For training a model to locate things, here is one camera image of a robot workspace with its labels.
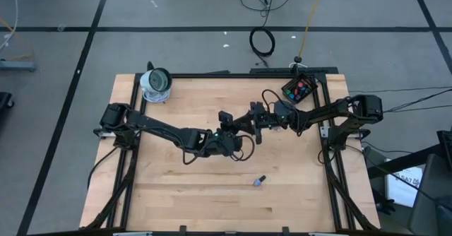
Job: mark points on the white light bar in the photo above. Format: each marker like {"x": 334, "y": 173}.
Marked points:
{"x": 323, "y": 234}
{"x": 132, "y": 234}

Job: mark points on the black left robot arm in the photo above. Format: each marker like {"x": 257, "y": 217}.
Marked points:
{"x": 159, "y": 130}

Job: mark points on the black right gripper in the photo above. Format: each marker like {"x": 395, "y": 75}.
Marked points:
{"x": 265, "y": 118}

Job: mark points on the black plastic lattice basket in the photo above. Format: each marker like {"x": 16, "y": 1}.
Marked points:
{"x": 310, "y": 86}

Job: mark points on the black marker with purple cap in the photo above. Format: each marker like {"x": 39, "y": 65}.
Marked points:
{"x": 276, "y": 127}

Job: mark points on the grey office chair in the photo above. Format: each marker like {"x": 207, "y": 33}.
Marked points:
{"x": 434, "y": 200}

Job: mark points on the black table clamp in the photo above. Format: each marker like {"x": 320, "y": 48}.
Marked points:
{"x": 285, "y": 230}
{"x": 182, "y": 229}

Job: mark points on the lavender blue nail polish bottle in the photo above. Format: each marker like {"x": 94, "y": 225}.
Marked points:
{"x": 257, "y": 183}

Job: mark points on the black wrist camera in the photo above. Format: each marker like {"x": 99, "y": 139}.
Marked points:
{"x": 282, "y": 109}
{"x": 194, "y": 139}

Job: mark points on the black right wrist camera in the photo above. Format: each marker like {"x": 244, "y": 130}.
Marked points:
{"x": 282, "y": 109}

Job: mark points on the black monitor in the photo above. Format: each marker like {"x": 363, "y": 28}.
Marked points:
{"x": 445, "y": 147}

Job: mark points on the white printed sheet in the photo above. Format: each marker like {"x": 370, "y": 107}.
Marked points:
{"x": 402, "y": 190}

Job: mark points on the silver arm base bracket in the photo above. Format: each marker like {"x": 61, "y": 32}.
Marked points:
{"x": 103, "y": 133}
{"x": 324, "y": 131}

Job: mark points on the black caster base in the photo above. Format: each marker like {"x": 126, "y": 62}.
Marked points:
{"x": 4, "y": 101}

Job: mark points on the grey metal foot bar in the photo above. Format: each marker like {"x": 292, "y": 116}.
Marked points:
{"x": 17, "y": 65}

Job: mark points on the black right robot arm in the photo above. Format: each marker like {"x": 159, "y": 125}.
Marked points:
{"x": 328, "y": 113}

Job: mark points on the red nail polish bottle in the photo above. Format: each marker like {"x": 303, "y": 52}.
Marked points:
{"x": 300, "y": 85}

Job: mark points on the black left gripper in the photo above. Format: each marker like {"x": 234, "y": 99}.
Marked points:
{"x": 226, "y": 144}

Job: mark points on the black stand beam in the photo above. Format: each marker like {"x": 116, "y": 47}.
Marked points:
{"x": 399, "y": 163}

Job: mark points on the black aluminium table frame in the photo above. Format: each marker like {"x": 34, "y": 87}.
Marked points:
{"x": 229, "y": 75}

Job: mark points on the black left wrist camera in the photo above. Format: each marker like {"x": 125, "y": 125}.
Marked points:
{"x": 194, "y": 139}

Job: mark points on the black mounting plate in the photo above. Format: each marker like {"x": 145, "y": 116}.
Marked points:
{"x": 272, "y": 70}

